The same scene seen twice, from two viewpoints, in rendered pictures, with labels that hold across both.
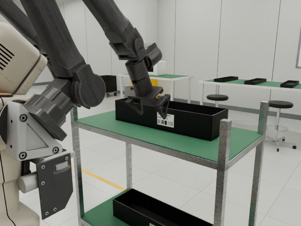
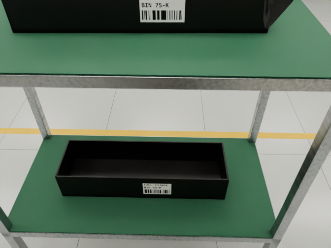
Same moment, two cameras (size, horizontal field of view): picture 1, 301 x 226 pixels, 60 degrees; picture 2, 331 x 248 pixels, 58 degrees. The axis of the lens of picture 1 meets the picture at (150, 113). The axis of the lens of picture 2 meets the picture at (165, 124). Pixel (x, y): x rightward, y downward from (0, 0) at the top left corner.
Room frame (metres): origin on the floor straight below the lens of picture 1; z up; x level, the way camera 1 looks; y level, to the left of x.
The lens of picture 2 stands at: (0.69, 0.31, 1.25)
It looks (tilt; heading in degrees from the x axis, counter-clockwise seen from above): 42 degrees down; 322
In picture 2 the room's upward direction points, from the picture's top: straight up
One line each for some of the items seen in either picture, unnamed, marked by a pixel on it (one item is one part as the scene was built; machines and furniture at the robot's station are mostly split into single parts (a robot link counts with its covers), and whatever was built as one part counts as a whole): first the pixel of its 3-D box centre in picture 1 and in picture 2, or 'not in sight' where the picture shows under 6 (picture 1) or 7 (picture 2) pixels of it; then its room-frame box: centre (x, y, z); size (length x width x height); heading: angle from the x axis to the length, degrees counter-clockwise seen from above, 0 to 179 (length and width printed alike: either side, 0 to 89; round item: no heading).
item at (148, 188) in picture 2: (159, 219); (144, 169); (1.28, -0.05, 0.41); 0.57 x 0.17 x 0.11; 50
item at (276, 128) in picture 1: (277, 124); not in sight; (3.52, -1.78, 0.31); 0.53 x 0.50 x 0.62; 73
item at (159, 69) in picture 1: (152, 64); not in sight; (5.76, -0.06, 1.03); 0.44 x 0.37 x 0.46; 56
